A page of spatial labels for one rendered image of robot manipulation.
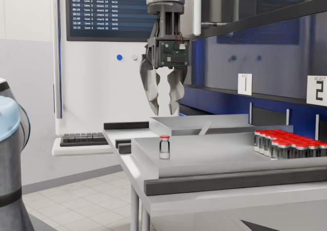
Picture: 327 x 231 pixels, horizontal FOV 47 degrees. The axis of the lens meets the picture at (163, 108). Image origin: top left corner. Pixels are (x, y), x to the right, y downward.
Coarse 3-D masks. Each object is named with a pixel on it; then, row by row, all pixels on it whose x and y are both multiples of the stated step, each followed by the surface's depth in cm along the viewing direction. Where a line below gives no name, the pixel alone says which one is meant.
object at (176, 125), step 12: (156, 120) 110; (168, 120) 119; (180, 120) 120; (192, 120) 121; (204, 120) 122; (216, 120) 123; (228, 120) 124; (240, 120) 125; (156, 132) 109; (168, 132) 96; (180, 132) 94; (192, 132) 94; (216, 132) 96; (228, 132) 97; (240, 132) 98; (252, 132) 98; (288, 132) 101
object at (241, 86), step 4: (240, 76) 113; (244, 76) 111; (248, 76) 108; (240, 80) 113; (244, 80) 111; (248, 80) 108; (240, 84) 113; (244, 84) 111; (248, 84) 108; (240, 88) 113; (244, 88) 111; (248, 88) 108; (240, 92) 113; (244, 92) 111; (248, 92) 108
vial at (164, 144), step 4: (164, 140) 77; (168, 140) 78; (160, 144) 77; (164, 144) 77; (168, 144) 77; (160, 148) 77; (164, 148) 77; (168, 148) 77; (160, 152) 77; (164, 152) 77; (168, 152) 77; (160, 156) 77; (164, 156) 77; (168, 156) 77
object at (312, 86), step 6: (312, 78) 80; (318, 78) 78; (324, 78) 76; (312, 84) 80; (318, 84) 78; (324, 84) 77; (312, 90) 80; (324, 90) 77; (312, 96) 80; (318, 96) 78; (324, 96) 77; (312, 102) 80; (318, 102) 78; (324, 102) 77
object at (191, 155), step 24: (144, 144) 83; (192, 144) 86; (216, 144) 87; (240, 144) 89; (144, 168) 68; (168, 168) 58; (192, 168) 59; (216, 168) 60; (240, 168) 61; (264, 168) 62; (288, 168) 63
